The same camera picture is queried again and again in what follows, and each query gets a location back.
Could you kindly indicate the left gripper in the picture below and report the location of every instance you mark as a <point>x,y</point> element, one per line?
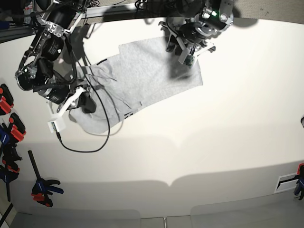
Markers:
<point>190,35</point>

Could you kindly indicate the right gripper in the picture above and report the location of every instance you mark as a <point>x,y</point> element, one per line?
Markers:
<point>63,98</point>

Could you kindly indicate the grey T-shirt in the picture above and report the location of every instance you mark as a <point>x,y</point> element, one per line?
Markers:
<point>142,74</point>

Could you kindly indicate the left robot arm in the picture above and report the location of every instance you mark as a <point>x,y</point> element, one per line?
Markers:
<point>218,11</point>

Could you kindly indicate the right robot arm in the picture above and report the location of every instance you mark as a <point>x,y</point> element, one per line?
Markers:
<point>36,70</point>

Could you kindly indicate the orange black clamp lower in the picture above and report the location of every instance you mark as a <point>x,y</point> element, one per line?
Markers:
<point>17,129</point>

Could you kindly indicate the orange black clamp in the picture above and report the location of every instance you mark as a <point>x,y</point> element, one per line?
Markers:
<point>17,129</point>
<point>6,100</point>

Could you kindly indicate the orange black clamp upper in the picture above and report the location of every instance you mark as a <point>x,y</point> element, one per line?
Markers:
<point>6,100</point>

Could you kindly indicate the blue clamp left edge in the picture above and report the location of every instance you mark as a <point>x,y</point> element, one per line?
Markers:
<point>5,136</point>

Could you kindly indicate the blue black bar clamp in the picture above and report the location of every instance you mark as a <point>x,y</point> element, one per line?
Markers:
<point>42,188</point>

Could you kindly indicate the blue clamp lower left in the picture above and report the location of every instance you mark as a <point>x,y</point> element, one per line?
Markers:
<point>9,171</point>

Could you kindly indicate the white label plate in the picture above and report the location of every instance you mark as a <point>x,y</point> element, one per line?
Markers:
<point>286,183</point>

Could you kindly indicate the blue orange clamp right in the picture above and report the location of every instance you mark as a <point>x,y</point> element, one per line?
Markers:
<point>299,190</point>

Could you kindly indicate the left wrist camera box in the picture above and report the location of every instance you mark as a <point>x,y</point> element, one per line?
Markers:
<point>187,59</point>

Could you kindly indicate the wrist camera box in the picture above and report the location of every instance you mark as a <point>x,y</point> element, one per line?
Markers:
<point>56,125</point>
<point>187,59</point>

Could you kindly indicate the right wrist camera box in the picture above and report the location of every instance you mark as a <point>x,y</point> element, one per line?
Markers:
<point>56,125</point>

